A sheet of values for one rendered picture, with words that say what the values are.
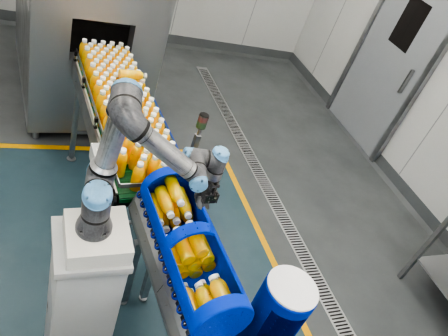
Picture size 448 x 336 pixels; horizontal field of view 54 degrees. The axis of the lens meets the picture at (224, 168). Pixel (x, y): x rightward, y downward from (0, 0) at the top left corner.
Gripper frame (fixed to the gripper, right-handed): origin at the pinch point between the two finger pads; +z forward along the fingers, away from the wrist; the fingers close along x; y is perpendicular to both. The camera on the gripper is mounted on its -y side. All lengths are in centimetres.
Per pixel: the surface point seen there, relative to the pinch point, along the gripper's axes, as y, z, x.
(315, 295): 42, 27, 56
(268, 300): 37, 32, 32
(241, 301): 47.8, 7.9, 3.8
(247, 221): -97, 130, 120
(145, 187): -31.9, 17.3, -14.7
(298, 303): 44, 27, 44
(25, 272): -72, 130, -67
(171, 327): 34, 44, -14
